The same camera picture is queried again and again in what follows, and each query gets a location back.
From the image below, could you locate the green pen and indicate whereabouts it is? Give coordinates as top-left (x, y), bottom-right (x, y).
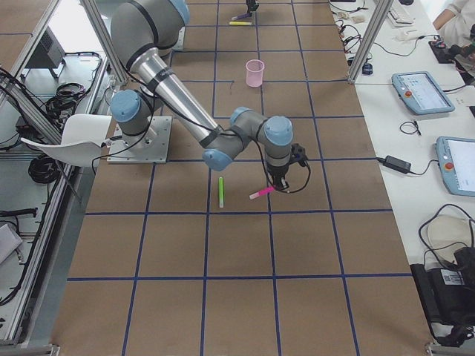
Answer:
top-left (218, 177), bottom-right (224, 208)

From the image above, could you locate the black power adapter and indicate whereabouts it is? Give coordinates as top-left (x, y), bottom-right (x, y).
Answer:
top-left (376, 155), bottom-right (411, 174)

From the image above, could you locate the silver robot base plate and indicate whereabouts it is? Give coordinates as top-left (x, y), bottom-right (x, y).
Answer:
top-left (107, 116), bottom-right (173, 164)

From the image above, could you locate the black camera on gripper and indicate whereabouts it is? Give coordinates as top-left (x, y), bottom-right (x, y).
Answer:
top-left (289, 143), bottom-right (308, 167)

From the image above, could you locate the purple pen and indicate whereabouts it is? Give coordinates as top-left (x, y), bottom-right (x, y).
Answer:
top-left (231, 13), bottom-right (252, 21)

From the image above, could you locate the blue teach pendant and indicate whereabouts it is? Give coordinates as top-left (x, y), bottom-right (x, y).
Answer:
top-left (436, 136), bottom-right (474, 197)
top-left (391, 71), bottom-right (455, 115)

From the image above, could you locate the pink pen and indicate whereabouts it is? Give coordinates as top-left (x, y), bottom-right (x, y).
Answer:
top-left (249, 186), bottom-right (275, 200)

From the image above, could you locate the pink plastic cup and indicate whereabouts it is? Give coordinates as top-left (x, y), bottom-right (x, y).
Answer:
top-left (245, 59), bottom-right (265, 88)

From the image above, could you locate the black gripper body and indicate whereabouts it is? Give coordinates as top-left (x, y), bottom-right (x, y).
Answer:
top-left (266, 162), bottom-right (289, 190)
top-left (246, 0), bottom-right (258, 12)

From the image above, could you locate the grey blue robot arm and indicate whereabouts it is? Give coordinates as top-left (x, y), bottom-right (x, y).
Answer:
top-left (111, 1), bottom-right (295, 191)

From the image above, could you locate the white chair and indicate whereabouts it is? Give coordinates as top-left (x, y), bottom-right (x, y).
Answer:
top-left (21, 113), bottom-right (112, 168)

